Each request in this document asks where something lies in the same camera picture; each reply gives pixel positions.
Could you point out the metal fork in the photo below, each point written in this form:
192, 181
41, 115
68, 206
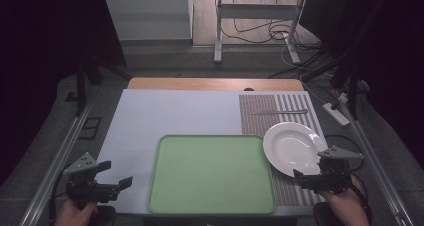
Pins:
283, 111

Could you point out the striped placemat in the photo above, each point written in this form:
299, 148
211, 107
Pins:
258, 119

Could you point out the black stand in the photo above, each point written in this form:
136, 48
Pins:
80, 86
351, 86

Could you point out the white board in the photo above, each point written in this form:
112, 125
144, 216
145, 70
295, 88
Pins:
166, 116

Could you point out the green tray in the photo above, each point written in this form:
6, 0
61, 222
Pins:
211, 174

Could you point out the person's left hand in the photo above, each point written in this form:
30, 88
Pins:
75, 214

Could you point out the wooden table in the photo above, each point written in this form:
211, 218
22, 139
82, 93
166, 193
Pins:
200, 83

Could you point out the white plate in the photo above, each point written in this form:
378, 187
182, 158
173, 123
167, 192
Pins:
290, 146

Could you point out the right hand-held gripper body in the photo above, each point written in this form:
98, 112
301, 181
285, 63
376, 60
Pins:
333, 177

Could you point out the person's right hand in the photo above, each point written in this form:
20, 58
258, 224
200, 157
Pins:
346, 206

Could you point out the white power strip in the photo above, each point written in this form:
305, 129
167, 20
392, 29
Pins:
336, 114

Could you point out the white metal desk frame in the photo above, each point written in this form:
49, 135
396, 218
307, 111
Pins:
256, 11

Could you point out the aluminium rail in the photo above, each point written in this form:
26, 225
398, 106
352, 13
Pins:
55, 162
376, 166

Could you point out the white cabinet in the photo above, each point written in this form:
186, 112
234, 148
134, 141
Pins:
146, 16

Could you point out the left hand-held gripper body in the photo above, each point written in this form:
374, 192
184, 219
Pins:
83, 182

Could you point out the black floor frame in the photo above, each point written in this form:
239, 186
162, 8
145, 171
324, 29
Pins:
89, 128

